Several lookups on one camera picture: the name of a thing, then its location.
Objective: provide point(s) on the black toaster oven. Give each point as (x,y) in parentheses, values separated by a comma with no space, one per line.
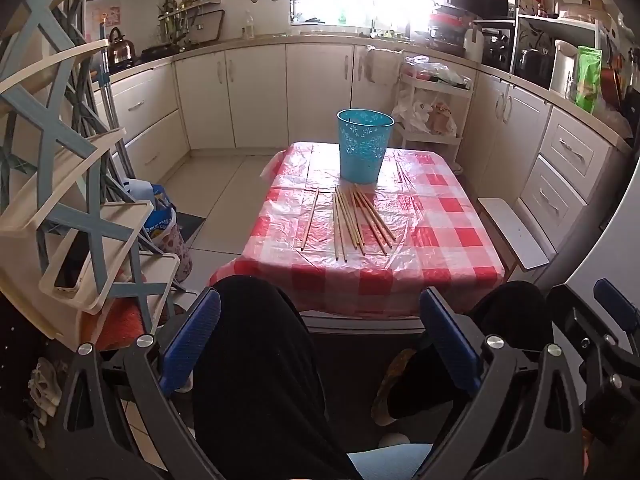
(499,38)

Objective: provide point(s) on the white rolling kitchen cart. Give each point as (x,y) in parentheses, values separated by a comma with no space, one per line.
(433,100)

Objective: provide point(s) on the black microwave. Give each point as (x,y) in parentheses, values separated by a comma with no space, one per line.
(487,9)

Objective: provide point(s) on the wooden chopstick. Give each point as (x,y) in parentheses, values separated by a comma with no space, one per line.
(310,219)
(372,222)
(381,223)
(338,213)
(355,221)

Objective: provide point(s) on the copper kettle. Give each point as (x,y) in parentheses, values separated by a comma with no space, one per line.
(120,50)

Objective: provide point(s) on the green snack bag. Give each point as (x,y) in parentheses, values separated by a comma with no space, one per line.
(588,78)

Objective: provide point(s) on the clear plastic bottle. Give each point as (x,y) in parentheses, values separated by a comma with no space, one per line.
(248,29)

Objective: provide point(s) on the red checkered plastic tablecloth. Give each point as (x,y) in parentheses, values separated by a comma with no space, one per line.
(440,240)

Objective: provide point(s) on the white electric water boiler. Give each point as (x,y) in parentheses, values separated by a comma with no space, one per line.
(564,66)

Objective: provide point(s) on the floral pattern bin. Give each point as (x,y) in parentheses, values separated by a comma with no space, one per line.
(172,241)

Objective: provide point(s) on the white stool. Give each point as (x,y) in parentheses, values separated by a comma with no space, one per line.
(517,237)

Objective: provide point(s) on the utensil drying rack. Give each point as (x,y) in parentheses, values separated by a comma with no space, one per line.
(189,23)

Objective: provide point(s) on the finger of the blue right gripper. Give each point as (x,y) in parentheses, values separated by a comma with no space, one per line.
(616,304)

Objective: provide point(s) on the teal perforated plastic basket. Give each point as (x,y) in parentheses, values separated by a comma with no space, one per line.
(363,136)

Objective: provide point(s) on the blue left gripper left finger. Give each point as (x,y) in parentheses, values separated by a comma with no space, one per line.
(183,339)

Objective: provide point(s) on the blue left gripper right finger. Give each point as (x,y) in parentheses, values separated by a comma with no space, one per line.
(460,358)

